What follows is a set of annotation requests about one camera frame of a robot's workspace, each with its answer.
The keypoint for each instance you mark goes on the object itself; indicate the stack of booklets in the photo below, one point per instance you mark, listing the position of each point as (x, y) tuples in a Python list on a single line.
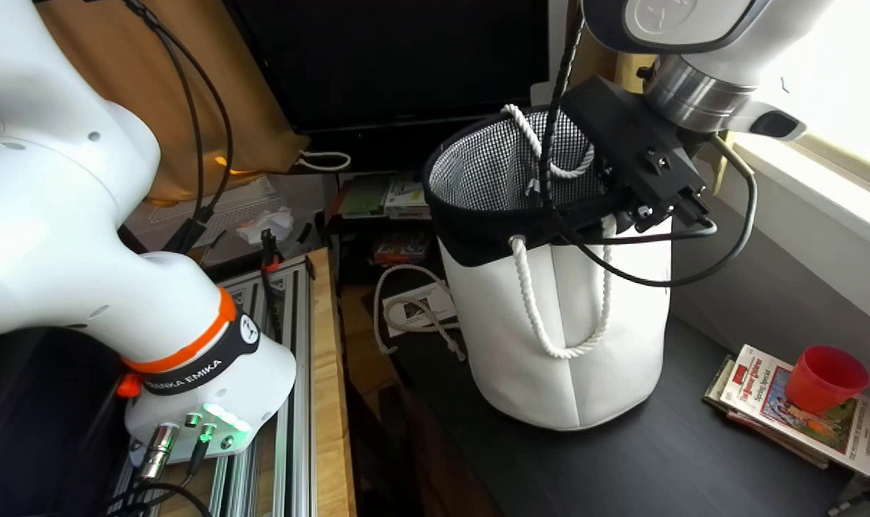
[(749, 387)]

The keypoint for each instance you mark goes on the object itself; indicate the black flat screen television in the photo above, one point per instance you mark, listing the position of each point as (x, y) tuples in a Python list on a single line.
[(339, 64)]

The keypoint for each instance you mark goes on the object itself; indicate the black side table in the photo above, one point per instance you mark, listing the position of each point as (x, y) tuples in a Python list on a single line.
[(666, 456)]

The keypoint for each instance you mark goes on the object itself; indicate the white power adapter with cords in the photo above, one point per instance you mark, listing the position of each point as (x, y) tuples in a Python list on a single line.
[(422, 308)]

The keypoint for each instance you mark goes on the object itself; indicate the red plastic cup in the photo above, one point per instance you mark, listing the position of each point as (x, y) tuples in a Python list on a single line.
[(825, 376)]

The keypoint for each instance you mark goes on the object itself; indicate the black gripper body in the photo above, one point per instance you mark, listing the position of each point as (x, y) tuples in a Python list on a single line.
[(642, 171)]

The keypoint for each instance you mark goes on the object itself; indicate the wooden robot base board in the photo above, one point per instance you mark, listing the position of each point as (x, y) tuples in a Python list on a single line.
[(334, 464)]

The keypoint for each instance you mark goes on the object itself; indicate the white and black laundry bag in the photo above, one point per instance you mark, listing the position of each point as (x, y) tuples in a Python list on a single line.
[(558, 337)]

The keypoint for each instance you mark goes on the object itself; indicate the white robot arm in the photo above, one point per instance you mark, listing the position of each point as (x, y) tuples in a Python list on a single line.
[(76, 165)]

